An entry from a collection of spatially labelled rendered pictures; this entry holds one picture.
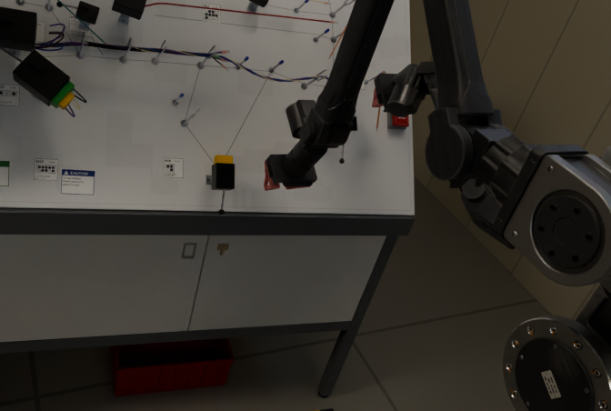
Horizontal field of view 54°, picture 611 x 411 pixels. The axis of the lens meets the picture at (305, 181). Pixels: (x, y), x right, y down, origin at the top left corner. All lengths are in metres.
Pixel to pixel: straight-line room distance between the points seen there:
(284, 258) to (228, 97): 0.49
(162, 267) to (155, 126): 0.39
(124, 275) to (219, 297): 0.29
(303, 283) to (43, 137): 0.85
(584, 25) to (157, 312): 2.32
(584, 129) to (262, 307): 1.86
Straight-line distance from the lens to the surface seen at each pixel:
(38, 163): 1.49
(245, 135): 1.58
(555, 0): 3.29
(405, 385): 2.52
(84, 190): 1.49
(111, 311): 1.76
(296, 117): 1.22
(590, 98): 3.10
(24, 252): 1.60
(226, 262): 1.70
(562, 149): 0.76
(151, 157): 1.51
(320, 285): 1.87
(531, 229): 0.75
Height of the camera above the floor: 1.76
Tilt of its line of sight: 30 degrees down
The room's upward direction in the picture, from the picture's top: 17 degrees clockwise
